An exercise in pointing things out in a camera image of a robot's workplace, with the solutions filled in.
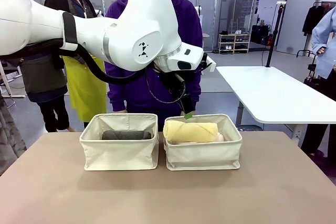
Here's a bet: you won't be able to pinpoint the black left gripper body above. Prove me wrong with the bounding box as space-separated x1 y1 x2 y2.
160 70 187 99

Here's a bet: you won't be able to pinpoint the yellow towel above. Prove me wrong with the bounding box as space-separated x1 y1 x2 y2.
162 120 219 143

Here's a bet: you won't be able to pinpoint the dark grey towel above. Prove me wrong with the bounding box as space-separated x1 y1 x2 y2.
101 129 155 141

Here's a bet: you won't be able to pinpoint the person in purple hoodie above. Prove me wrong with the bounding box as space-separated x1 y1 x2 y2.
104 0 204 132

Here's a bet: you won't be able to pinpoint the cream fabric storage basket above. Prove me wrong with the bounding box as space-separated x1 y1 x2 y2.
79 113 160 172
163 113 243 172

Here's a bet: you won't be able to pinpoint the wooden shoe rack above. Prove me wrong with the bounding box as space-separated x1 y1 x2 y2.
218 33 252 55

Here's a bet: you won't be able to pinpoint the white side table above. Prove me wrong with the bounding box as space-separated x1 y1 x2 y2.
215 66 336 141

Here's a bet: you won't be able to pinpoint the person with yellow apron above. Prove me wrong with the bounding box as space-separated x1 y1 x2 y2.
44 0 108 130

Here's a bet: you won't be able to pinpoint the black bags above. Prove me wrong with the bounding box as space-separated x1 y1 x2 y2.
250 24 274 47

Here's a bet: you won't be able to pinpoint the black pole stand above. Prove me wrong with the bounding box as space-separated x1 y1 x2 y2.
265 2 287 68

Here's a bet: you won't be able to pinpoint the person in grey coat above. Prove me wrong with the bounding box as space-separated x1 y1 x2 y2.
19 50 71 133

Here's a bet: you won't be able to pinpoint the clothes rack with dark garments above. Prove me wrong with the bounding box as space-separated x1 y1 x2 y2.
301 0 336 37

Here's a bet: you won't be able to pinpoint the person in light blue shirt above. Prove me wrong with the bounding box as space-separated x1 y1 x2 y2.
300 5 336 158

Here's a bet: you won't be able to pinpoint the grey fabric cover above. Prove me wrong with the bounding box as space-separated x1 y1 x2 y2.
0 94 27 176

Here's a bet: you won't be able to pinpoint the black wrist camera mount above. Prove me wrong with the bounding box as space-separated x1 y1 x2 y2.
201 52 213 74

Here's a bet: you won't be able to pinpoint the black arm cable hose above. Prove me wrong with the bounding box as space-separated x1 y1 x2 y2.
0 37 155 84

